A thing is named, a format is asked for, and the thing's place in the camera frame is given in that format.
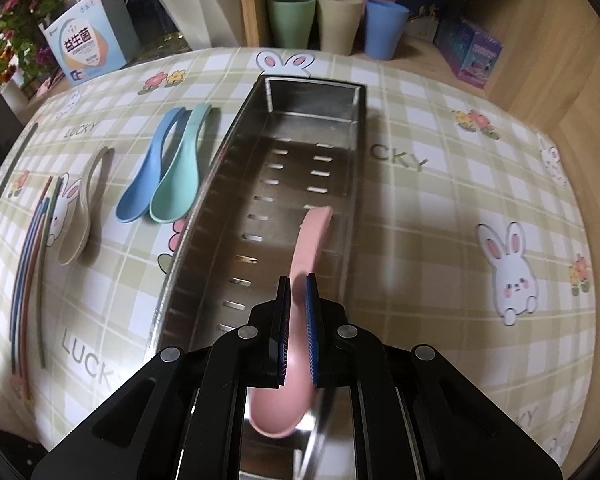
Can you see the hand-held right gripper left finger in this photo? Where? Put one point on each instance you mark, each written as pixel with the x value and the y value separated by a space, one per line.
pixel 283 335

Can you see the dark blue starry box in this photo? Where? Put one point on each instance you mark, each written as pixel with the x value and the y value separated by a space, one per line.
pixel 427 22

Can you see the blue spoon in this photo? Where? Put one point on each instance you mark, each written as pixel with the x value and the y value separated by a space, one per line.
pixel 135 200

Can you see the green cup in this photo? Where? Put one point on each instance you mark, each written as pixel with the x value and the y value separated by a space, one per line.
pixel 290 20

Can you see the stainless steel utensil tray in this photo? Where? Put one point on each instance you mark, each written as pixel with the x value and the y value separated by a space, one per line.
pixel 290 125

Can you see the light blue printed box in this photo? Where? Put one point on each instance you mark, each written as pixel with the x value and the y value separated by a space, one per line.
pixel 82 40

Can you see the purple printed box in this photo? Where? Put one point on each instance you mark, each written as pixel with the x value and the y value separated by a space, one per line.
pixel 472 55

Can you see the pink spoon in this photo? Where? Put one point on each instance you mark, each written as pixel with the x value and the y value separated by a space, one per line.
pixel 310 245

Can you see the green spoon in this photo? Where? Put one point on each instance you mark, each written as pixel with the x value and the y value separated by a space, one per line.
pixel 172 195

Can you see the green chopstick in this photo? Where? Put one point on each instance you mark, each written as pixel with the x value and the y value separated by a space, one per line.
pixel 41 310

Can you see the blue chopstick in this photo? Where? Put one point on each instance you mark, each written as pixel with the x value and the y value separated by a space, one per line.
pixel 30 245

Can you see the beige cup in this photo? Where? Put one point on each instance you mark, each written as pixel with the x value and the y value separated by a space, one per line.
pixel 340 25

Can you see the checked rabbit print tablecloth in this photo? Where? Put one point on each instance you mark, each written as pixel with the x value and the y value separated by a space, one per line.
pixel 429 260

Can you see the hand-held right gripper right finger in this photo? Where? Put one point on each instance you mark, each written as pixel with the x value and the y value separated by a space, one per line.
pixel 311 330

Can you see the pink flower plant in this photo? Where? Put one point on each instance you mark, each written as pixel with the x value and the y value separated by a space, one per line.
pixel 20 15

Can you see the white plant pot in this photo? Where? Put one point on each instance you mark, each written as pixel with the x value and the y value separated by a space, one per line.
pixel 200 10

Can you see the blue cup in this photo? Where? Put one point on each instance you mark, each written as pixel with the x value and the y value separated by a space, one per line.
pixel 384 30

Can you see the beige spoon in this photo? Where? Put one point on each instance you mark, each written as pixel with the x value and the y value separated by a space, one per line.
pixel 72 240

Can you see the gold patterned tray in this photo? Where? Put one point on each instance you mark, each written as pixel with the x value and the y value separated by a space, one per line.
pixel 165 44

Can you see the pink chopstick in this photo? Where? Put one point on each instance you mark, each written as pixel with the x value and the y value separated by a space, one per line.
pixel 22 345

